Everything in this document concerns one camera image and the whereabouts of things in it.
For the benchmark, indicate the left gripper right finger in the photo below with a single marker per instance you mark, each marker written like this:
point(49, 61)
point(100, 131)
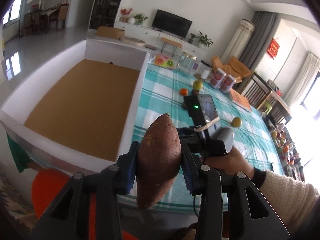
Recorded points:
point(250, 215)

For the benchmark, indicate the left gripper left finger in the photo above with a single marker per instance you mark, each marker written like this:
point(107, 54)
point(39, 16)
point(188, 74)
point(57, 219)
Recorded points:
point(67, 217)

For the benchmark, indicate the reddish-brown sweet potato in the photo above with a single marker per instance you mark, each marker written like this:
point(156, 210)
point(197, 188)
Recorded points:
point(159, 160)

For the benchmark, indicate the cream fleece right forearm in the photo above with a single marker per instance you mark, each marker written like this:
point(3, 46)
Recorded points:
point(292, 200)

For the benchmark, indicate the right hand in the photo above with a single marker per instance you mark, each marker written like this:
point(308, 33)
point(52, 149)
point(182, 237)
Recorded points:
point(232, 163)

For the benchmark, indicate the red stool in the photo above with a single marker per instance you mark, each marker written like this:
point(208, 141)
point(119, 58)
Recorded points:
point(45, 187)

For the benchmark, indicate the orange book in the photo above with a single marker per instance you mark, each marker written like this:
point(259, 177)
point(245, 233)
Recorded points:
point(239, 100)

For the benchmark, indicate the small orange tangerine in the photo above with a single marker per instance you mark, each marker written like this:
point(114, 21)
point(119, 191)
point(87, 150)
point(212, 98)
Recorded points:
point(183, 92)

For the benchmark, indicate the right red-label can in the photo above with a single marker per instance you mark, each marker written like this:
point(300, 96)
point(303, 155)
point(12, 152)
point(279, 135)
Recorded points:
point(227, 84)

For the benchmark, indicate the red-label can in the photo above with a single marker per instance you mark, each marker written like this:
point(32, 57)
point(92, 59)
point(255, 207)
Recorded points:
point(227, 84)
point(217, 78)

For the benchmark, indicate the yellow-green apple far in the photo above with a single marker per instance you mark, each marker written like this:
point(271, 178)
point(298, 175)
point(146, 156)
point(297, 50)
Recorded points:
point(197, 85)

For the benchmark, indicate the left red-label can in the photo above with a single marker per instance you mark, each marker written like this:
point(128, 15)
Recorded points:
point(217, 78)

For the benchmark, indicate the dark wooden chair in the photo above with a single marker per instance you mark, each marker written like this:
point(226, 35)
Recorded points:
point(263, 97)

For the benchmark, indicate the teal white checked tablecloth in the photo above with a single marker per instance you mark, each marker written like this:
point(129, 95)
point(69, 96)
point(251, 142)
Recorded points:
point(161, 94)

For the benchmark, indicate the glass jar black lid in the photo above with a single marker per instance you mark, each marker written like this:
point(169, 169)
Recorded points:
point(203, 71)

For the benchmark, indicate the orange beanbag chair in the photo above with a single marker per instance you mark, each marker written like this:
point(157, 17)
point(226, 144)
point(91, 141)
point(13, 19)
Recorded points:
point(234, 67)

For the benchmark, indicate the glass jar gold lid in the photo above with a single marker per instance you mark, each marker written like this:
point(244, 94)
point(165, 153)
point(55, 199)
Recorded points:
point(186, 61)

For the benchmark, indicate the fruit-print snack bag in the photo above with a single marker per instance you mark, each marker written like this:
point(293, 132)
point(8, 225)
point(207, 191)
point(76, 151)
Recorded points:
point(164, 61)

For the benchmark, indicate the potted plant right of tv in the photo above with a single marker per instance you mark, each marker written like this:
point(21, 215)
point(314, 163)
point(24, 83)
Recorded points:
point(204, 41)

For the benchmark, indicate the small wooden bench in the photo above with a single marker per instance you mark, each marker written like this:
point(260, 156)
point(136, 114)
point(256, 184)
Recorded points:
point(175, 45)

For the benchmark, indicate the white box with cork floor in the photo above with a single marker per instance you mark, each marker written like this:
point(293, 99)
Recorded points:
point(76, 112)

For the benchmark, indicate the white standing air conditioner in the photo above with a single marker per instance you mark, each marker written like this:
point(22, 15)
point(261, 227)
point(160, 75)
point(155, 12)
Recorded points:
point(239, 40)

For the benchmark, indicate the black television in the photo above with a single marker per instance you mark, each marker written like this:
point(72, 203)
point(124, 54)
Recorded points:
point(171, 23)

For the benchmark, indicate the white tv cabinet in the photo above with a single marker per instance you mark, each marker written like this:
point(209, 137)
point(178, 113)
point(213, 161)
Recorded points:
point(156, 39)

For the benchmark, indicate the cardboard box on floor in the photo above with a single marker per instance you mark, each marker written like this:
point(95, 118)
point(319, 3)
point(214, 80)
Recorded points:
point(109, 32)

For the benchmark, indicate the red wall hanging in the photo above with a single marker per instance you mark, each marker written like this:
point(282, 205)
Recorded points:
point(273, 48)

